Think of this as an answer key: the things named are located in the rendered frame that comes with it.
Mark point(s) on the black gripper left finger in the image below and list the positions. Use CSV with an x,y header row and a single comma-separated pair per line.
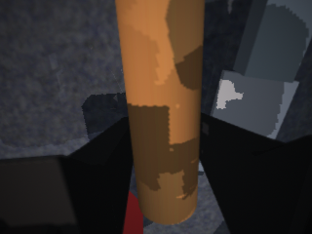
x,y
85,192

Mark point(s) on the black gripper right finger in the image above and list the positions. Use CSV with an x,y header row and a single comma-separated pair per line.
x,y
262,185

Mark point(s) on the red cube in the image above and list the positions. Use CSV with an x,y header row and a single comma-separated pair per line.
x,y
134,218

